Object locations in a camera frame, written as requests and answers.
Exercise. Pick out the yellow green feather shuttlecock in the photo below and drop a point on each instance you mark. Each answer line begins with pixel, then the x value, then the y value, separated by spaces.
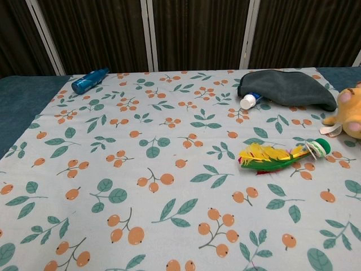
pixel 270 162

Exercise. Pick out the floral orange-berry tablecloth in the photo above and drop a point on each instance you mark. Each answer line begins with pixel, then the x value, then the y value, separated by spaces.
pixel 169 141

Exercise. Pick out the white-capped blue tube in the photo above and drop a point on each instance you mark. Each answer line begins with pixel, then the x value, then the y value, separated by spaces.
pixel 248 101

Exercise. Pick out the blue spray bottle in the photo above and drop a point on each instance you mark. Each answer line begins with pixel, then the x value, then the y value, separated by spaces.
pixel 87 82

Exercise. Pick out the dark grey folded cloth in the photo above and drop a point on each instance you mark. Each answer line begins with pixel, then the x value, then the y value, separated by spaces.
pixel 287 87

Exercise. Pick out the yellow plush toy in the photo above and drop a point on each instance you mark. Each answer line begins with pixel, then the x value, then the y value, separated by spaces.
pixel 349 107

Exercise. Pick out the dark screen panel white frame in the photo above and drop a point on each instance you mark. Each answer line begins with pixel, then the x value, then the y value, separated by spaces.
pixel 304 31
pixel 197 34
pixel 98 34
pixel 14 34

